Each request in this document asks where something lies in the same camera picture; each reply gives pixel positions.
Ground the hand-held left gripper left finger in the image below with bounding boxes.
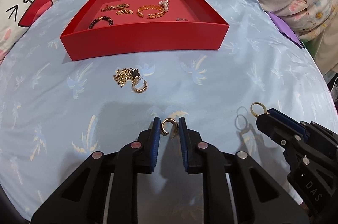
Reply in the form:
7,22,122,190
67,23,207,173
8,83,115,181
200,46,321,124
31,116,161,224

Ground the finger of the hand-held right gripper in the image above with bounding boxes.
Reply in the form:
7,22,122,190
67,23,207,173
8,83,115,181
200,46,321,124
256,111,305,152
267,108,308,140

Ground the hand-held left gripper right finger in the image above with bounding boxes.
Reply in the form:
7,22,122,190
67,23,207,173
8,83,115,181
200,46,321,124
179,117,310,224

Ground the gold hoop earring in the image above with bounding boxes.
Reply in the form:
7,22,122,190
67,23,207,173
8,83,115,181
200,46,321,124
161,118,179,137
131,79,148,94

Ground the gold ring with pink stone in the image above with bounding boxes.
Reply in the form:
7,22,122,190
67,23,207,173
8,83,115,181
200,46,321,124
250,102,265,118

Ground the red cardboard box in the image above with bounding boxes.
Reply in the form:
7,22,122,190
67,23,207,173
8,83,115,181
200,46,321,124
59,0,230,62

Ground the gold bangle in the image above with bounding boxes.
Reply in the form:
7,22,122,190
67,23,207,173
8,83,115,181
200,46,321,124
137,4,165,20

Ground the black bead bracelet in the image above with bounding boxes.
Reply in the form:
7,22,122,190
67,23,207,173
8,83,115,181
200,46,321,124
88,16,114,30

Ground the gold watch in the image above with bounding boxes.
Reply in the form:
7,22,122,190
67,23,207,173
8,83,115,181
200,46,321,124
101,3,131,13

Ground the purple pouch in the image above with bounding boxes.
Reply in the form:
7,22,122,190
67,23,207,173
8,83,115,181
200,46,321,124
266,11,305,49

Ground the cat face pillow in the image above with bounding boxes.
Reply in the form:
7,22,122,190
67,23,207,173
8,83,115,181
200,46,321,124
0,0,54,62

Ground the gold necklace with black clover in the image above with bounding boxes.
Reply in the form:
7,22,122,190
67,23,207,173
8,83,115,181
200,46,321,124
113,68,143,88

